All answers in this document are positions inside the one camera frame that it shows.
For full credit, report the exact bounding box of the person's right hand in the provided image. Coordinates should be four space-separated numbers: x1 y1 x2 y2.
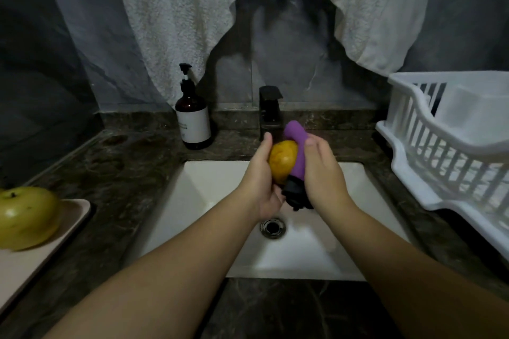
302 133 356 220

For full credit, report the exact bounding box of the person's left hand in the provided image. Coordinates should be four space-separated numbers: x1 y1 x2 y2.
234 132 287 223

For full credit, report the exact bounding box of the purple cloth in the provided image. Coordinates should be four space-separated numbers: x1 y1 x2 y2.
282 119 315 212

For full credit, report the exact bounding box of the black faucet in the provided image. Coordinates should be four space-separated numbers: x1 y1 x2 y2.
258 85 285 141

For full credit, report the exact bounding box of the dark soap pump bottle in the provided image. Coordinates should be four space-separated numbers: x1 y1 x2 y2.
175 63 213 150

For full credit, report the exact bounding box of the beige plastic tray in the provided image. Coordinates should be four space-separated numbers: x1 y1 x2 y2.
0 199 92 316

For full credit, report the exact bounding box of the spotted yellow apple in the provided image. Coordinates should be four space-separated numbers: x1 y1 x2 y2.
0 185 63 252

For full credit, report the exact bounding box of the person's right forearm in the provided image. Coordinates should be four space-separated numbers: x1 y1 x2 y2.
330 201 509 339

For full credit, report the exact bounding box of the person's left forearm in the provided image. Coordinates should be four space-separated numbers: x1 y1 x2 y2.
43 192 257 339

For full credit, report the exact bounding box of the metal sink drain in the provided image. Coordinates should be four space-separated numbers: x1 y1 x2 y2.
259 217 288 240

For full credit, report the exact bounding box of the white sink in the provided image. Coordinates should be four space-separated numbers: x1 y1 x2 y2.
127 160 410 282

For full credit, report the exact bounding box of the white plastic basket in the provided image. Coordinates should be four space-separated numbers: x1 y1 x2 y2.
375 71 509 260

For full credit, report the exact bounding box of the white hanging towel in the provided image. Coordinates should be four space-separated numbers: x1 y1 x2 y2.
95 0 437 105

